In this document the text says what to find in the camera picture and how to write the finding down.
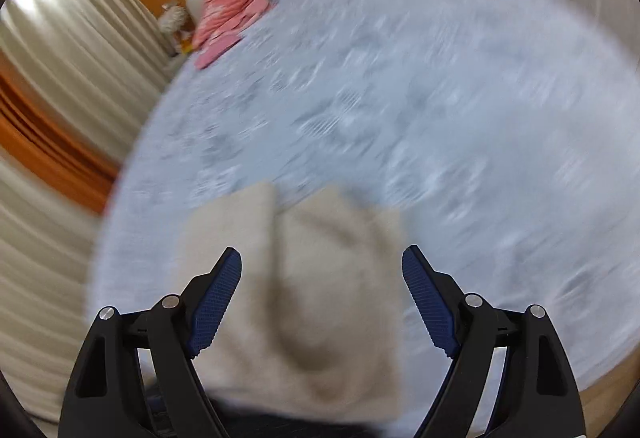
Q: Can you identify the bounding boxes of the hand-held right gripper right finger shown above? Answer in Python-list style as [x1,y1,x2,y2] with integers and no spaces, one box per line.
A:
[401,244,587,438]

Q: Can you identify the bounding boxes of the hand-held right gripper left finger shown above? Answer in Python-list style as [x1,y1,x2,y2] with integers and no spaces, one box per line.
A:
[57,247,243,438]

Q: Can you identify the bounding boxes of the beige sweater with black hearts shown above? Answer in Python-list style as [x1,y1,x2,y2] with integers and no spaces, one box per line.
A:
[172,180,408,424]

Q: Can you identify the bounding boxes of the orange curtain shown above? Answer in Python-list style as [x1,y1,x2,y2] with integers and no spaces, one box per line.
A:
[0,53,121,219]

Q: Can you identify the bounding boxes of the pink folded cloth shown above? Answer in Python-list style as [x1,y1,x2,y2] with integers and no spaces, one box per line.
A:
[194,35,243,70]

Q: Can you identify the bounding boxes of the white feather table lamp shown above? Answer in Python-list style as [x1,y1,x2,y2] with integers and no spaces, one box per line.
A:
[159,0,188,34]

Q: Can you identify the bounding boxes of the cream curtain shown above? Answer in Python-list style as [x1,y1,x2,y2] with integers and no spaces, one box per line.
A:
[0,0,181,424]

